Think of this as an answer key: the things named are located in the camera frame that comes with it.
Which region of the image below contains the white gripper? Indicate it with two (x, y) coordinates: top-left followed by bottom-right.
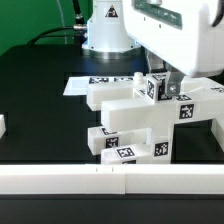
(122, 0), (224, 97)

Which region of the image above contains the white tagged cube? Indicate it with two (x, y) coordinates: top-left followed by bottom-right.
(146, 73), (171, 103)

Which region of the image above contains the white chair back frame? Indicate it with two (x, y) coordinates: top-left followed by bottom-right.
(87, 75), (224, 132)

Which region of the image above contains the white chair seat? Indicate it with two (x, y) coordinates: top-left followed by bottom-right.
(131, 124), (174, 164)

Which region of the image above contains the white block right edge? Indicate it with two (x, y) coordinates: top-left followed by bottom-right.
(211, 115), (224, 152)

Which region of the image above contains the white block edge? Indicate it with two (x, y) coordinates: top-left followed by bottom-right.
(0, 114), (6, 139)
(211, 115), (224, 152)

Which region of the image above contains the marker sheet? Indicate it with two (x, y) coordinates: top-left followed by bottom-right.
(63, 76), (133, 96)

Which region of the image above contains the white block left edge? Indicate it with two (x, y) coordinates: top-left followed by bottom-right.
(0, 114), (6, 139)

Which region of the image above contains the black cable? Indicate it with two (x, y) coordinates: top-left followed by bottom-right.
(27, 0), (88, 46)

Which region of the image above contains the white front rail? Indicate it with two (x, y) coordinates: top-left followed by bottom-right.
(0, 164), (224, 194)

